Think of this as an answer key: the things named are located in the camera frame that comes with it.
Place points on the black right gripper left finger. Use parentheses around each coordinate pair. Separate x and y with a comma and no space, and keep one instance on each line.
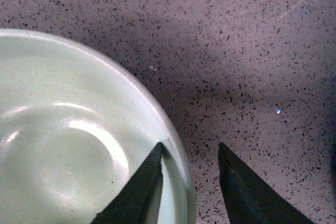
(139,200)

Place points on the green bowl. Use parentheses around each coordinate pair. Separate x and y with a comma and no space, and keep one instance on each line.
(75,127)

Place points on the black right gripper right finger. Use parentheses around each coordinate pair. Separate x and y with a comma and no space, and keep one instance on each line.
(248,199)

